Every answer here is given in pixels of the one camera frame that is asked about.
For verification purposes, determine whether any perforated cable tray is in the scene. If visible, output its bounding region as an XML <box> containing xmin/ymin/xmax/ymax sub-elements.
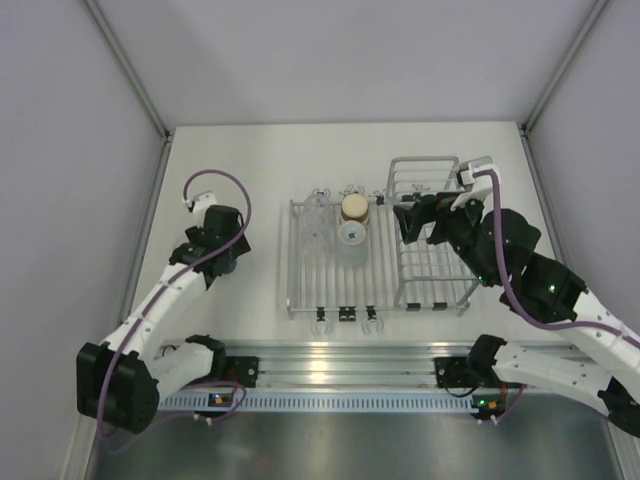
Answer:
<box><xmin>158</xmin><ymin>390</ymin><xmax>479</xmax><ymax>414</ymax></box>

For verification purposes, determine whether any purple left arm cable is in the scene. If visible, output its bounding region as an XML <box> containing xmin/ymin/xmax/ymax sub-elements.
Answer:
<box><xmin>94</xmin><ymin>169</ymin><xmax>254</xmax><ymax>441</ymax></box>

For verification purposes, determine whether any aluminium frame post right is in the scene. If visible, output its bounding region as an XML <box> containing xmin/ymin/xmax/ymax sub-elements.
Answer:
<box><xmin>519</xmin><ymin>0</ymin><xmax>614</xmax><ymax>139</ymax></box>

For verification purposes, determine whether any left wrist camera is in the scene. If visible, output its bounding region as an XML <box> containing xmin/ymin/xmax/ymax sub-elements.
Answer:
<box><xmin>183</xmin><ymin>191</ymin><xmax>217</xmax><ymax>214</ymax></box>

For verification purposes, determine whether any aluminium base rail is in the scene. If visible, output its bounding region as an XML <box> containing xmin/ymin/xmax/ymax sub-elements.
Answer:
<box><xmin>226</xmin><ymin>340</ymin><xmax>472</xmax><ymax>391</ymax></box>

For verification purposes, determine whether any silver upright plate rack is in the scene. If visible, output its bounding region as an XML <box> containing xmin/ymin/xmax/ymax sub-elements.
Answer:
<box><xmin>385</xmin><ymin>156</ymin><xmax>477</xmax><ymax>315</ymax></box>

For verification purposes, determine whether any light blue ceramic mug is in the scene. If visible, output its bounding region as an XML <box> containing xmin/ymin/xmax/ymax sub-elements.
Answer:
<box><xmin>335</xmin><ymin>220</ymin><xmax>368</xmax><ymax>267</ymax></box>

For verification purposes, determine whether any cream steel cup brown band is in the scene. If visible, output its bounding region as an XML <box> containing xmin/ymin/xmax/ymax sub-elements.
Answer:
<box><xmin>340</xmin><ymin>193</ymin><xmax>369</xmax><ymax>226</ymax></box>

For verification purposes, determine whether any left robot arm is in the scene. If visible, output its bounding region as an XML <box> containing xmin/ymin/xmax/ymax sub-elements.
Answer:
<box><xmin>76</xmin><ymin>204</ymin><xmax>250</xmax><ymax>434</ymax></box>

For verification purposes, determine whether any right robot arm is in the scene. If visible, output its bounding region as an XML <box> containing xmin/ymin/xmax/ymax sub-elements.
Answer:
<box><xmin>393</xmin><ymin>193</ymin><xmax>639</xmax><ymax>436</ymax></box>

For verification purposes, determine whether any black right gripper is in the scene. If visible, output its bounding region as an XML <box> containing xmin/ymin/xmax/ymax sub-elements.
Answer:
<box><xmin>394</xmin><ymin>188</ymin><xmax>497</xmax><ymax>290</ymax></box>

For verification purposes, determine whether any aluminium frame post left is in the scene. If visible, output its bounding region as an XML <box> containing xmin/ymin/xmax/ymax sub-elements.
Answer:
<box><xmin>82</xmin><ymin>0</ymin><xmax>174</xmax><ymax>144</ymax></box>

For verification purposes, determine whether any dark blue ceramic mug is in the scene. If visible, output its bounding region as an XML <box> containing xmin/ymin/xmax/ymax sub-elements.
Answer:
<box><xmin>223</xmin><ymin>258</ymin><xmax>238</xmax><ymax>275</ymax></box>

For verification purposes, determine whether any clear plastic tumbler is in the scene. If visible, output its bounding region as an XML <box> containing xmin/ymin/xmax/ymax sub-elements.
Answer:
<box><xmin>301</xmin><ymin>217</ymin><xmax>331</xmax><ymax>257</ymax></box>
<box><xmin>303</xmin><ymin>192</ymin><xmax>331</xmax><ymax>221</ymax></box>

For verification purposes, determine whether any silver flat dish rack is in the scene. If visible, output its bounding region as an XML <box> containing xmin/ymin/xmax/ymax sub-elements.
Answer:
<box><xmin>285</xmin><ymin>184</ymin><xmax>400</xmax><ymax>338</ymax></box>

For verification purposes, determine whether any aluminium frame post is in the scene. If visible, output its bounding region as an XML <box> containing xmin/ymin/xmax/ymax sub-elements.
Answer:
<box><xmin>519</xmin><ymin>0</ymin><xmax>614</xmax><ymax>139</ymax></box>
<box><xmin>82</xmin><ymin>0</ymin><xmax>174</xmax><ymax>144</ymax></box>

